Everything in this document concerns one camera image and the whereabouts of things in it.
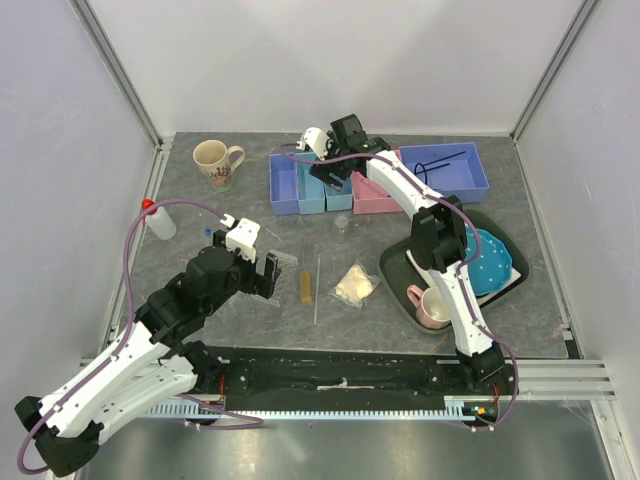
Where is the black metal ring stand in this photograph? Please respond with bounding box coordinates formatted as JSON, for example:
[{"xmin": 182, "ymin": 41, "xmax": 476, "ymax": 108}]
[{"xmin": 410, "ymin": 150, "xmax": 468, "ymax": 190}]

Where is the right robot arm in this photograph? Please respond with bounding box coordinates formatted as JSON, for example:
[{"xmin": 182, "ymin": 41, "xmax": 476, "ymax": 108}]
[{"xmin": 297, "ymin": 114, "xmax": 519, "ymax": 395}]

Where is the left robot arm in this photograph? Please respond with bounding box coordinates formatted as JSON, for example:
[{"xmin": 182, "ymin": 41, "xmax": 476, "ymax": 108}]
[{"xmin": 14, "ymin": 246, "xmax": 281, "ymax": 477}]

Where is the clear test tube rack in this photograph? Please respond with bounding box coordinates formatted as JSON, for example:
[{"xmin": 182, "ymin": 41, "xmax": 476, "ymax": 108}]
[{"xmin": 247, "ymin": 250, "xmax": 298, "ymax": 307}]

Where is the right light blue bin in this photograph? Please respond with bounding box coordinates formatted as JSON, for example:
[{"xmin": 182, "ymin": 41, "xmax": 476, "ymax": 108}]
[{"xmin": 324, "ymin": 161, "xmax": 353, "ymax": 211}]

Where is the light blue bin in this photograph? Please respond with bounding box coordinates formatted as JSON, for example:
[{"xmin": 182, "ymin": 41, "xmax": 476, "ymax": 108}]
[
  {"xmin": 324, "ymin": 161, "xmax": 353, "ymax": 211},
  {"xmin": 295, "ymin": 153, "xmax": 326, "ymax": 215}
]

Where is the left light blue bin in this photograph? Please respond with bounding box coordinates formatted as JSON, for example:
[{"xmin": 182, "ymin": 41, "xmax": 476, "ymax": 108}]
[{"xmin": 295, "ymin": 153, "xmax": 326, "ymax": 215}]

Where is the pink bin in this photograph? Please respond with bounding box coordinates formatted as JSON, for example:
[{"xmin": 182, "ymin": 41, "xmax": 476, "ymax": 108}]
[{"xmin": 351, "ymin": 171, "xmax": 403, "ymax": 215}]

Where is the brown test tube brush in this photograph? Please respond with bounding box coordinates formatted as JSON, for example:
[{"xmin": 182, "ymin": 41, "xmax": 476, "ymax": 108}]
[{"xmin": 299, "ymin": 239, "xmax": 312, "ymax": 305}]

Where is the small purple bin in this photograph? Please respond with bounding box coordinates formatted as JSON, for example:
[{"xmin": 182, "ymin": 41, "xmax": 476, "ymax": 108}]
[{"xmin": 269, "ymin": 154, "xmax": 299, "ymax": 216}]

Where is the small glass stopper bottle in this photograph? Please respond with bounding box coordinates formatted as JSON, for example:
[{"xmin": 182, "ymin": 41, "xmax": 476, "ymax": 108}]
[{"xmin": 334, "ymin": 213, "xmax": 350, "ymax": 234}]

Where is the bag of white gloves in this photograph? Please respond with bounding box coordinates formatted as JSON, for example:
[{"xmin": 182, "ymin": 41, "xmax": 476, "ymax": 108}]
[{"xmin": 330, "ymin": 262, "xmax": 381, "ymax": 308}]

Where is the red cap wash bottle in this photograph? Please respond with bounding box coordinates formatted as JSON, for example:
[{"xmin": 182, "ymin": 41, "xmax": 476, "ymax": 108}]
[{"xmin": 141, "ymin": 198, "xmax": 177, "ymax": 241}]

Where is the dark green tray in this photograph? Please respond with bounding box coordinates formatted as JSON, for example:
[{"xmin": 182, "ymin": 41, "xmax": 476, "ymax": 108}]
[{"xmin": 379, "ymin": 210, "xmax": 529, "ymax": 335}]

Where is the beige patterned mug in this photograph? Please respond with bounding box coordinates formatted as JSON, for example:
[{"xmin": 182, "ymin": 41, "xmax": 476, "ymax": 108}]
[{"xmin": 192, "ymin": 140, "xmax": 246, "ymax": 192}]

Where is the large purple bin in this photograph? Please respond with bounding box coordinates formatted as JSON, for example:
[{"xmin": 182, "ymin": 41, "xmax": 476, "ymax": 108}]
[{"xmin": 399, "ymin": 142, "xmax": 489, "ymax": 204}]

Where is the pink mug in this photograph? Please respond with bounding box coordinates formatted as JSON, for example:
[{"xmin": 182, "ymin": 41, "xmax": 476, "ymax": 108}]
[{"xmin": 406, "ymin": 285, "xmax": 451, "ymax": 331}]

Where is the blue dotted plate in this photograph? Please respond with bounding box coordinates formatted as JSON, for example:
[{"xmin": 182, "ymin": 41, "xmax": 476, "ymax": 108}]
[{"xmin": 465, "ymin": 226, "xmax": 513, "ymax": 297}]

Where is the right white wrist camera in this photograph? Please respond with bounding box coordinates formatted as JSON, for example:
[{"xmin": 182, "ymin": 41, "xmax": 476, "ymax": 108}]
[{"xmin": 295, "ymin": 127, "xmax": 333, "ymax": 160}]

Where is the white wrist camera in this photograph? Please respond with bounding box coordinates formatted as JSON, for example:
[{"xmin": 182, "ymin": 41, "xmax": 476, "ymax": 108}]
[
  {"xmin": 220, "ymin": 214, "xmax": 261, "ymax": 263},
  {"xmin": 295, "ymin": 127, "xmax": 333, "ymax": 160}
]

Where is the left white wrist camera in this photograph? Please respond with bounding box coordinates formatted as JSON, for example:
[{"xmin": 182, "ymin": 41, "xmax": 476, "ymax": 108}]
[{"xmin": 220, "ymin": 214, "xmax": 261, "ymax": 263}]

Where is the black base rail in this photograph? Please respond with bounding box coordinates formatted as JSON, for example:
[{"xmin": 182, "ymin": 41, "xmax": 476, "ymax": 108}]
[{"xmin": 183, "ymin": 342, "xmax": 515, "ymax": 414}]

